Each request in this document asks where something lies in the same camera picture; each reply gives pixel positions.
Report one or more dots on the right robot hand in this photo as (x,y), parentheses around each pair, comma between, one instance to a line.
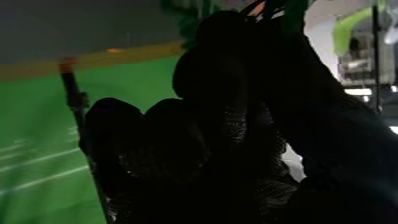
(237,150)

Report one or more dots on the thin black pole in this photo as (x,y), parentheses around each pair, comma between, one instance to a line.
(376,50)

